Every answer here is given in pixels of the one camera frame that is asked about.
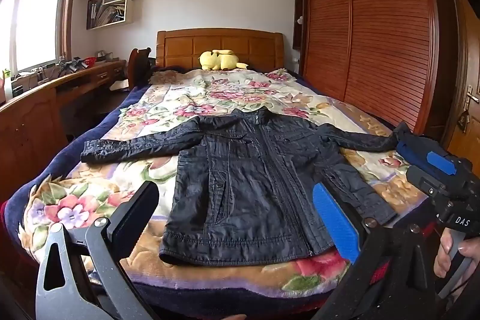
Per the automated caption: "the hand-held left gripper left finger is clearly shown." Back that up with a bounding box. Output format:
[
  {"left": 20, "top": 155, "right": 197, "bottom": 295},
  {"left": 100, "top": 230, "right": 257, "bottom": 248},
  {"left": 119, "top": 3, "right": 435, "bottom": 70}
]
[{"left": 35, "top": 181, "right": 160, "bottom": 320}]

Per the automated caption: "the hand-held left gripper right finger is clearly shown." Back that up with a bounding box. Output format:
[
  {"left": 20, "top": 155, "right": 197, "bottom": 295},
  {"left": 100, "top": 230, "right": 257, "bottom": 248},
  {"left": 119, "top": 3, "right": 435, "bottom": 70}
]
[{"left": 311, "top": 182, "right": 440, "bottom": 320}]

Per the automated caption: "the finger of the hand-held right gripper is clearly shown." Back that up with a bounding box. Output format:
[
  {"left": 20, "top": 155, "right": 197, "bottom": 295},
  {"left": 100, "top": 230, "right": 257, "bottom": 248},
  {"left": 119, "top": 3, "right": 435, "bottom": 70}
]
[
  {"left": 394, "top": 133, "right": 429, "bottom": 168},
  {"left": 427, "top": 151, "right": 474, "bottom": 178}
]

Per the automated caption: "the black quilted jacket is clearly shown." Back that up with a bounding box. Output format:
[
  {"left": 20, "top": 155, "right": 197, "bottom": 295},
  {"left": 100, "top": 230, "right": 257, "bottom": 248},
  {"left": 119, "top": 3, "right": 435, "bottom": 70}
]
[{"left": 80, "top": 108, "right": 411, "bottom": 267}]

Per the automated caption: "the person's right hand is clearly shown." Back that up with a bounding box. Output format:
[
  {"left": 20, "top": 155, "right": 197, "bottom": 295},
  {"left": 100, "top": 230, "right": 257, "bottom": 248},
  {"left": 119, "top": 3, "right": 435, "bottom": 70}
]
[{"left": 434, "top": 226, "right": 480, "bottom": 280}]

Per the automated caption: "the hanging key bunch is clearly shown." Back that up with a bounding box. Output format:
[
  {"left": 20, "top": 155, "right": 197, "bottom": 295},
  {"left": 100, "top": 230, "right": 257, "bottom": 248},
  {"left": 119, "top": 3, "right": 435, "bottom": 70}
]
[{"left": 457, "top": 110, "right": 470, "bottom": 134}]

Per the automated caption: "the wooden door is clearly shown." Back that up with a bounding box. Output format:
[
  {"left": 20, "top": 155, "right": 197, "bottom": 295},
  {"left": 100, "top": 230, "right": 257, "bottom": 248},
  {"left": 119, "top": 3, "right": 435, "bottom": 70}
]
[{"left": 444, "top": 0, "right": 480, "bottom": 165}]

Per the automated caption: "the floral blanket with navy border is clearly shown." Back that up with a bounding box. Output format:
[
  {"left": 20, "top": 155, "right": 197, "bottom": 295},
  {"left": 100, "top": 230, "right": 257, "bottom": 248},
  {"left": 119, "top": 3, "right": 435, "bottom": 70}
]
[{"left": 7, "top": 68, "right": 430, "bottom": 307}]

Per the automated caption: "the wooden slatted wardrobe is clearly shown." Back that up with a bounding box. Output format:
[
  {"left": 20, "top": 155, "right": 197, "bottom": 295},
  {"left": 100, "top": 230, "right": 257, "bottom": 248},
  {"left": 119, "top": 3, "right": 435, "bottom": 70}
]
[{"left": 294, "top": 0, "right": 452, "bottom": 142}]

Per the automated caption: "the wooden desk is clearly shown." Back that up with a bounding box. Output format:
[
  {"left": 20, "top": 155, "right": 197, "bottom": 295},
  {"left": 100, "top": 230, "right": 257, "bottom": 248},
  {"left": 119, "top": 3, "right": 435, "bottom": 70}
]
[{"left": 0, "top": 59, "right": 128, "bottom": 201}]

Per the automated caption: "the brown furry pillow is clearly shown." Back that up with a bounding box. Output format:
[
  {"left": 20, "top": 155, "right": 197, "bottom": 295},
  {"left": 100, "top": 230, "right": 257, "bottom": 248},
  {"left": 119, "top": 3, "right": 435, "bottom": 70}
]
[{"left": 149, "top": 67, "right": 186, "bottom": 85}]

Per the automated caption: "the dark wooden chair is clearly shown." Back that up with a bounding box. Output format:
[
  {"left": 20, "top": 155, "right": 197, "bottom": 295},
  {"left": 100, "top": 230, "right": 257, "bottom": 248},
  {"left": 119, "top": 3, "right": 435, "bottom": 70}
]
[{"left": 127, "top": 47, "right": 157, "bottom": 89}]

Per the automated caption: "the yellow plush toy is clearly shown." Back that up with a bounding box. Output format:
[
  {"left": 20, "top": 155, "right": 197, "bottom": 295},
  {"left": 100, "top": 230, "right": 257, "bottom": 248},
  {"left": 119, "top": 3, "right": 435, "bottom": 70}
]
[{"left": 199, "top": 49, "right": 249, "bottom": 72}]

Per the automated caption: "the wooden bed headboard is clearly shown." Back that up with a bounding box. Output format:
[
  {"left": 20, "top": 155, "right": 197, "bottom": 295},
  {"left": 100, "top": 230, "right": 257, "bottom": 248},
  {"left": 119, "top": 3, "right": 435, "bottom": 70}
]
[{"left": 155, "top": 28, "right": 286, "bottom": 72}]

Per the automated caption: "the row of books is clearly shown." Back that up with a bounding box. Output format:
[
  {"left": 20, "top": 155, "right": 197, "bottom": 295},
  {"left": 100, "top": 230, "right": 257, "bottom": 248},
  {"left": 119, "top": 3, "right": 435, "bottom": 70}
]
[{"left": 87, "top": 0, "right": 127, "bottom": 29}]

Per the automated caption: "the brass door handle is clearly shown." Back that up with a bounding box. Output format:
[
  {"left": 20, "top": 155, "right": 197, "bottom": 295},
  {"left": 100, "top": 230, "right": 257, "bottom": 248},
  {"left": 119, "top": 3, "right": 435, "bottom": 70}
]
[{"left": 464, "top": 85, "right": 475, "bottom": 115}]

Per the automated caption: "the window with wooden frame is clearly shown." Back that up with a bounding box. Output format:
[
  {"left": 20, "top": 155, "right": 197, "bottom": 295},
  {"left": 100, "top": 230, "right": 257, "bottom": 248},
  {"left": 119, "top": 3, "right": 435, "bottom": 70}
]
[{"left": 0, "top": 0, "right": 81, "bottom": 79}]

